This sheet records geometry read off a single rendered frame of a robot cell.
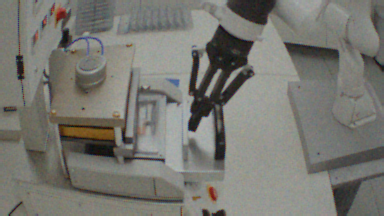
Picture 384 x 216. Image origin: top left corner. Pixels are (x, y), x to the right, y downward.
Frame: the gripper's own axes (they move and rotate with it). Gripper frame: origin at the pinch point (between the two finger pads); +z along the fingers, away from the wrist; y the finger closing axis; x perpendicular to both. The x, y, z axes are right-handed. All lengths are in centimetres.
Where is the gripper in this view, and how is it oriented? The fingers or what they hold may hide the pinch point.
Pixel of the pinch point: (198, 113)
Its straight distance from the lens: 112.4
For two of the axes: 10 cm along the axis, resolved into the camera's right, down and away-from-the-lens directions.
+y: 9.3, 2.9, 2.1
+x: 0.0, -5.9, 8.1
